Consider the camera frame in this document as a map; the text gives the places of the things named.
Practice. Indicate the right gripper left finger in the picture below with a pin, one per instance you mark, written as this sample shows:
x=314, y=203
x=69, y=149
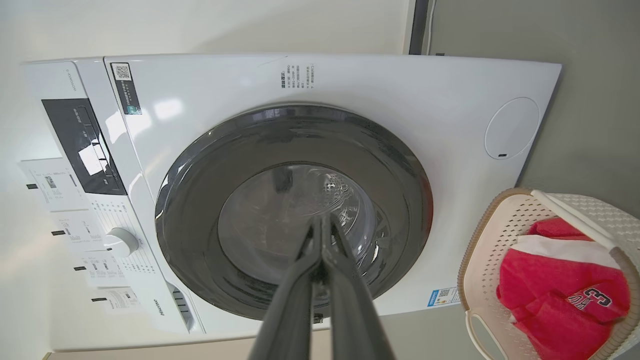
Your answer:
x=290, y=310

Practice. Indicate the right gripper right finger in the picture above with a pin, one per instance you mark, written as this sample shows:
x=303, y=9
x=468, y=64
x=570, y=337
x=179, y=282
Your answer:
x=352, y=320

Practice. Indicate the cream perforated laundry basket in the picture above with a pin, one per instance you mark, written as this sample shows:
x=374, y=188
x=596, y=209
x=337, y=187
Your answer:
x=482, y=250

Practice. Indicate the blue energy label sticker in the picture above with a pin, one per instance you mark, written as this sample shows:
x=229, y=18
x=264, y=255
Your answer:
x=442, y=297

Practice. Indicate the black round washer door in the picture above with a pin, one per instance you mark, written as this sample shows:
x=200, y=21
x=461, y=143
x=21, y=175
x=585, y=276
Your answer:
x=200, y=210

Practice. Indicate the white instruction paper sheet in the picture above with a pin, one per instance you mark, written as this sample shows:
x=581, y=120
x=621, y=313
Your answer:
x=55, y=185
x=102, y=270
x=120, y=300
x=80, y=231

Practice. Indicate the white washer control knob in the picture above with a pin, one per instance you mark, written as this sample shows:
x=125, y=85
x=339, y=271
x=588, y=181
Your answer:
x=121, y=242

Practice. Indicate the red white jersey garment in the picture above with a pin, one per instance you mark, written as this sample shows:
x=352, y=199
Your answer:
x=545, y=285

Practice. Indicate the small text sticker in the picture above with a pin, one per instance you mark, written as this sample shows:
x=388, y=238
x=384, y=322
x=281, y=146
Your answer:
x=297, y=76

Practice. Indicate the white washing machine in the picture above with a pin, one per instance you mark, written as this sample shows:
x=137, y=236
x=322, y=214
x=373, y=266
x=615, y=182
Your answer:
x=375, y=85

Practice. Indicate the round white filter cover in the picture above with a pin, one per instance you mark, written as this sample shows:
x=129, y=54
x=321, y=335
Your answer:
x=512, y=127

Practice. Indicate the black washer control display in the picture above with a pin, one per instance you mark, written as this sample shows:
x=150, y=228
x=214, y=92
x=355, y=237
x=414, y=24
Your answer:
x=82, y=145

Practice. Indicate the black QR code sticker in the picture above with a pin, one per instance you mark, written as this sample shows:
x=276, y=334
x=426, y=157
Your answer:
x=126, y=90

